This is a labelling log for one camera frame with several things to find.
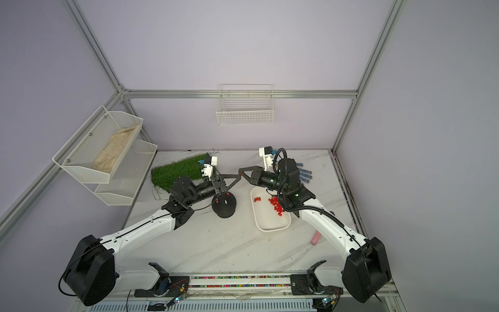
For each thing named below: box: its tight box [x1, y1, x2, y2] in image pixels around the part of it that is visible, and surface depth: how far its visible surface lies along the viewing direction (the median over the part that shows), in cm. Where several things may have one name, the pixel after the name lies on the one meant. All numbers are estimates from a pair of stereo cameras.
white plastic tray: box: [250, 185, 292, 233], surface depth 95 cm
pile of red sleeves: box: [254, 196, 284, 217], surface depth 100 cm
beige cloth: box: [91, 124, 140, 174], surface depth 82 cm
